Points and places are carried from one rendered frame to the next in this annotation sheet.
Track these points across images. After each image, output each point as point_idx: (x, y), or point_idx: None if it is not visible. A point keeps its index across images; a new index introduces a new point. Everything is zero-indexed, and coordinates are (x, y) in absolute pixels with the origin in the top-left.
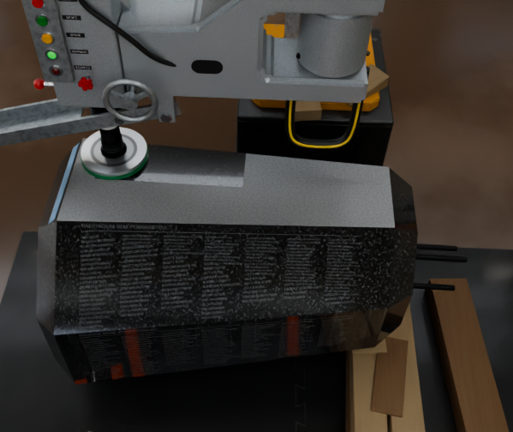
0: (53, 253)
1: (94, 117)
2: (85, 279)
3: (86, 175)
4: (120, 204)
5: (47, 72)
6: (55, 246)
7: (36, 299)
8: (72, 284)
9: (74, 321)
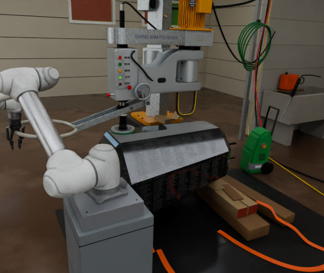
0: (121, 155)
1: (123, 108)
2: (136, 161)
3: (118, 135)
4: (137, 137)
5: (117, 84)
6: (122, 151)
7: None
8: (132, 163)
9: (137, 177)
